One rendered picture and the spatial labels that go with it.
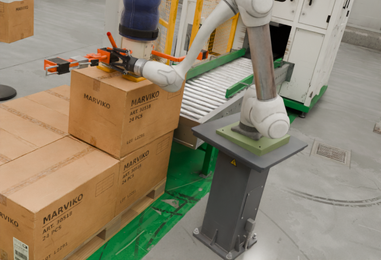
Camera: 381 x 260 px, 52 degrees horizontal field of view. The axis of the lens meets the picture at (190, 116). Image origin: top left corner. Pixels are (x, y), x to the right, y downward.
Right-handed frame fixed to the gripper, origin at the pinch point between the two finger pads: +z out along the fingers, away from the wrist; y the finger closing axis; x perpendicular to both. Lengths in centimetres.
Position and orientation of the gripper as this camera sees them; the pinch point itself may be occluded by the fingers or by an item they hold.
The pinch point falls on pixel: (106, 55)
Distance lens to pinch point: 215.8
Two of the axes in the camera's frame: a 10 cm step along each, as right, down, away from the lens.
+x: 4.7, -2.8, 8.4
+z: -8.7, -3.2, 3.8
